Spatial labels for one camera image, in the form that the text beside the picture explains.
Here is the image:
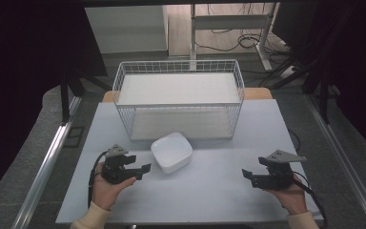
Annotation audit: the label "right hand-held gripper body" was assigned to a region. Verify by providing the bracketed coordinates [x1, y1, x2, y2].
[265, 149, 308, 192]

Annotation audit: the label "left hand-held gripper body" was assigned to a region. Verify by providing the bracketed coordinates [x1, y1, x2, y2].
[101, 143, 137, 185]

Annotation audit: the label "white square bowl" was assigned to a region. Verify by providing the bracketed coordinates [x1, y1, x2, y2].
[150, 132, 194, 175]

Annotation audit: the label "person's left hand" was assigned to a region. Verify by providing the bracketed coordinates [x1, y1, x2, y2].
[91, 161, 138, 212]

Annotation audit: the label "person's right hand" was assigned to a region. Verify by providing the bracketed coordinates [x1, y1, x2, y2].
[264, 183, 310, 217]

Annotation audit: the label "black metal stand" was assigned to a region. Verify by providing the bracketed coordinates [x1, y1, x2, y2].
[268, 3, 341, 125]
[59, 68, 112, 126]

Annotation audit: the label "dark curtain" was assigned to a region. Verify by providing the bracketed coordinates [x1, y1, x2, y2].
[0, 0, 109, 208]
[271, 0, 366, 163]

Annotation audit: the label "white cabinet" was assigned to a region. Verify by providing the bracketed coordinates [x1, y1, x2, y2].
[84, 5, 170, 55]

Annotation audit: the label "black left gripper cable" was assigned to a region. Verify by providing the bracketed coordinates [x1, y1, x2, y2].
[87, 150, 110, 208]

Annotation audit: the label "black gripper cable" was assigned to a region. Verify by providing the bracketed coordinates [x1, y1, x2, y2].
[293, 171, 329, 229]
[87, 150, 110, 208]

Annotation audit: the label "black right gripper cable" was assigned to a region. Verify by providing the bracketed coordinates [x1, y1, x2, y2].
[293, 171, 329, 229]

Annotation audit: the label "aluminium rail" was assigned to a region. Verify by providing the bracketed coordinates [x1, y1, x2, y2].
[304, 94, 366, 229]
[10, 95, 83, 229]

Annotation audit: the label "white wire shelf rack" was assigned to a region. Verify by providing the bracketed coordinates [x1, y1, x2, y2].
[112, 59, 246, 143]

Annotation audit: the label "black floor cables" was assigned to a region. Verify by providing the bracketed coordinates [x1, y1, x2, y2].
[193, 3, 299, 89]

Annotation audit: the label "white desk frame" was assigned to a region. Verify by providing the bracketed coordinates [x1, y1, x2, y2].
[189, 3, 279, 72]

